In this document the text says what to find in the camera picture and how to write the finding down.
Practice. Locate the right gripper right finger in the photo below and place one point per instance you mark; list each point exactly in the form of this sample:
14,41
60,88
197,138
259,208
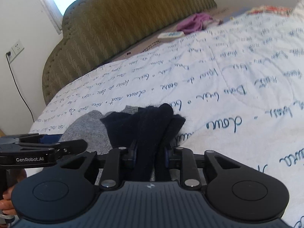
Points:
183,159

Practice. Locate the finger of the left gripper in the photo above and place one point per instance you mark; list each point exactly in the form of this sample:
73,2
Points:
31,138
60,148

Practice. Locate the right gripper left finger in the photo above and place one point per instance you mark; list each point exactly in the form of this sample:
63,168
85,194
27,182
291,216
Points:
117,167

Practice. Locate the navy and grey knit sweater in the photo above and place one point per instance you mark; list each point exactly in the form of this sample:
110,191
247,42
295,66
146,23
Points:
150,130

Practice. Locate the person's left hand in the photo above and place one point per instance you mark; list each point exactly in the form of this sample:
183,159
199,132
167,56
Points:
6,203

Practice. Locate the white bedspread with blue script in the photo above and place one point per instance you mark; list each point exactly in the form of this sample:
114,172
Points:
239,86

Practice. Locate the olive green upholstered headboard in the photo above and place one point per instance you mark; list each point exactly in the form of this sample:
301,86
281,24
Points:
95,31

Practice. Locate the purple cloth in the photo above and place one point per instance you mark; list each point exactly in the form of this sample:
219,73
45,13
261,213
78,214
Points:
195,22

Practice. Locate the red floral cloth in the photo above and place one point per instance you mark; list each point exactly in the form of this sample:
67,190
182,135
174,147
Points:
278,10

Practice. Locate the white wall socket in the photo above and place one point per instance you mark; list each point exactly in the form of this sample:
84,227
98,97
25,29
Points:
15,50

